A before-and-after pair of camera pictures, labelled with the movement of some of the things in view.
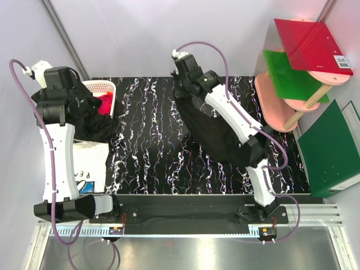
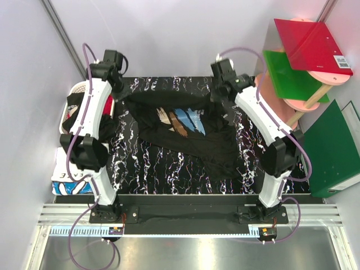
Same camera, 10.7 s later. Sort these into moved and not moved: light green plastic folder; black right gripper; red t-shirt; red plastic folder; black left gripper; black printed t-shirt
Moved: black right gripper; black left gripper; black printed t-shirt
Not moved: red t-shirt; light green plastic folder; red plastic folder
